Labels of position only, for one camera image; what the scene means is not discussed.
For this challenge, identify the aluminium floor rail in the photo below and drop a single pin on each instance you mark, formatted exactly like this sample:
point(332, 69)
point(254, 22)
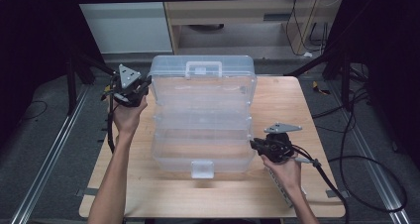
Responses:
point(49, 161)
point(384, 191)

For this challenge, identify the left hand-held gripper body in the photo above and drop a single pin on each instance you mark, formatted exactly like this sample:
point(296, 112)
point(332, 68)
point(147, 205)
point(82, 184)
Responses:
point(127, 93)

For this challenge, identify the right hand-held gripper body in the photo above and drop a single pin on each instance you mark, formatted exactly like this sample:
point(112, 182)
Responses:
point(277, 148)

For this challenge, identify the light wooden desk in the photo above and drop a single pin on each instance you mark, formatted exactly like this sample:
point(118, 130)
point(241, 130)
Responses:
point(231, 11)

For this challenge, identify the clear plastic storage box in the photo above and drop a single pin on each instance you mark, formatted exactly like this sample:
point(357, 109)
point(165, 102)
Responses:
point(201, 118)

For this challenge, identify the white plug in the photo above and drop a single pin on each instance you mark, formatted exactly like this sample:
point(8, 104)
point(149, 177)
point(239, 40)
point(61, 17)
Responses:
point(307, 55)

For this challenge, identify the person's right hand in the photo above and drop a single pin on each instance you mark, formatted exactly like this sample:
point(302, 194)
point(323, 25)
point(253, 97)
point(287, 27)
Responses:
point(287, 176)

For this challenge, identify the black metal stand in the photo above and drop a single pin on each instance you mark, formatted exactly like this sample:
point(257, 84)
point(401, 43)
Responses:
point(71, 85)
point(345, 85)

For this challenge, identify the white cabinet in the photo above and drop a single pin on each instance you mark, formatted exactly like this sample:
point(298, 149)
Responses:
point(125, 25)

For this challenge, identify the grey tape strip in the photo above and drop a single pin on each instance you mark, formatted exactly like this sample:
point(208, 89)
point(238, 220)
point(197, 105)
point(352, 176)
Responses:
point(336, 193)
point(87, 191)

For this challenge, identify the green and white carton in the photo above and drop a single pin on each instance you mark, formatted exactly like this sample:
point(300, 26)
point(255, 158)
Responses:
point(280, 191)

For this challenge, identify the yellow and black tape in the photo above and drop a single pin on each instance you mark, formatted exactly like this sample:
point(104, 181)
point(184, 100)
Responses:
point(318, 88)

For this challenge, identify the person's left hand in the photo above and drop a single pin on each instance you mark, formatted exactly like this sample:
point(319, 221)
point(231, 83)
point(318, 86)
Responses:
point(127, 118)

